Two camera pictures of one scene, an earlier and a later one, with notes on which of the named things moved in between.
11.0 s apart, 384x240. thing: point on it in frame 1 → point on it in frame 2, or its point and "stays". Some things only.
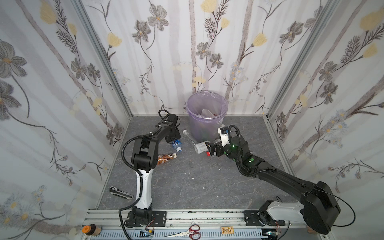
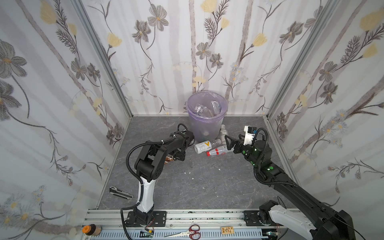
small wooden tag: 227,230 stays
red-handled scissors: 192,231 stays
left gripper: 174,135 → 186,138
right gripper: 219,148 → 238,144
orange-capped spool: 92,229 stays
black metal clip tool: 113,190 stays
